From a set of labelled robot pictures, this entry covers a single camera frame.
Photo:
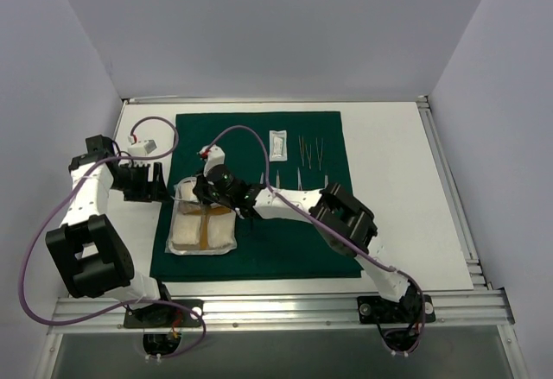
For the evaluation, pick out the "aluminium front rail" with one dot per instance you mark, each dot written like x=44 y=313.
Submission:
x=309 y=312

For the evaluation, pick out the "white gauze pad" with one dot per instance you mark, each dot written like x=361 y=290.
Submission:
x=185 y=190
x=186 y=231
x=220 y=232

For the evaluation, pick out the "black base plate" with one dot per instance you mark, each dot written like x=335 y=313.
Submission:
x=158 y=316
x=373 y=309

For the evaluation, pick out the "steel instrument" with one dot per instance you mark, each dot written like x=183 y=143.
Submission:
x=192 y=201

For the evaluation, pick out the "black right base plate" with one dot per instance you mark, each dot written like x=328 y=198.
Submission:
x=373 y=309

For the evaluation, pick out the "aluminium rail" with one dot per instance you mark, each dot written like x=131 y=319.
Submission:
x=309 y=312
x=453 y=198

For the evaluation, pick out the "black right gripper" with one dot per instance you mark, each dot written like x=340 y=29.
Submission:
x=204 y=190

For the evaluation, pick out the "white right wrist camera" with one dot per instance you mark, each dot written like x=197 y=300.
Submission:
x=212 y=156

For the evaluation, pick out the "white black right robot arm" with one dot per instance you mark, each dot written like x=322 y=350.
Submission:
x=345 y=224

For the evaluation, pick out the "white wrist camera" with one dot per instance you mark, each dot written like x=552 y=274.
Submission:
x=212 y=156
x=142 y=148

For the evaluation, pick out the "dark green surgical cloth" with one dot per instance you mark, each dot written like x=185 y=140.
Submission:
x=266 y=249

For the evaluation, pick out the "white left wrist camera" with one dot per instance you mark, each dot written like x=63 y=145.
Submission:
x=142 y=148

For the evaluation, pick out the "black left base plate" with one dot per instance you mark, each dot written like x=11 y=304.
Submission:
x=158 y=316

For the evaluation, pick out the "thin steel tweezers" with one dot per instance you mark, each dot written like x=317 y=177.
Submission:
x=319 y=145
x=308 y=153
x=301 y=150

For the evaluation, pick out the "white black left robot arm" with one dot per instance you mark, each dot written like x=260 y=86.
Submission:
x=90 y=256

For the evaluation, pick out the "stainless steel instrument tray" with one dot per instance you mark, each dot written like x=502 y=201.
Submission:
x=205 y=211

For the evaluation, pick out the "white suture packet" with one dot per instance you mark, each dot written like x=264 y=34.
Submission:
x=278 y=145

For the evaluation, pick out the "aluminium right side rail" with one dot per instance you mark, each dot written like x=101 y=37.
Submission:
x=453 y=198

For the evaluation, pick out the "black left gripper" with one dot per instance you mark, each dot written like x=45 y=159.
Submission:
x=141 y=182

